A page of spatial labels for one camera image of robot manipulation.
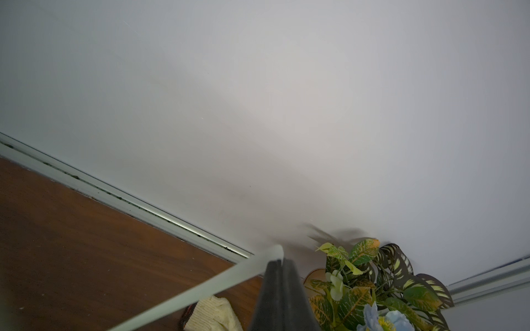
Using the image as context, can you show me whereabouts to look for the green insulated delivery bag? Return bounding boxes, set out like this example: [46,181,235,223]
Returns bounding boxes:
[106,243,285,331]

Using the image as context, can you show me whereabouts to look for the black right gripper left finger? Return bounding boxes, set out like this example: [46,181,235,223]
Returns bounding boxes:
[248,260,284,331]

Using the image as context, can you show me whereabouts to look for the amber plastic vase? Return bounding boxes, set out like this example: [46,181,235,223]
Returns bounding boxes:
[303,268,326,299]

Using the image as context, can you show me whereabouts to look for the artificial flower plant bouquet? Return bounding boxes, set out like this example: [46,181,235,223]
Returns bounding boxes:
[309,238,454,330]

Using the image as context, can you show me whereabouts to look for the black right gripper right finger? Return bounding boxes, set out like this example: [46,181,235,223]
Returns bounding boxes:
[282,259,320,331]

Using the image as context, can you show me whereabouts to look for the beige knit cotton glove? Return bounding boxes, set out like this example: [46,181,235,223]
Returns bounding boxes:
[178,296,243,331]

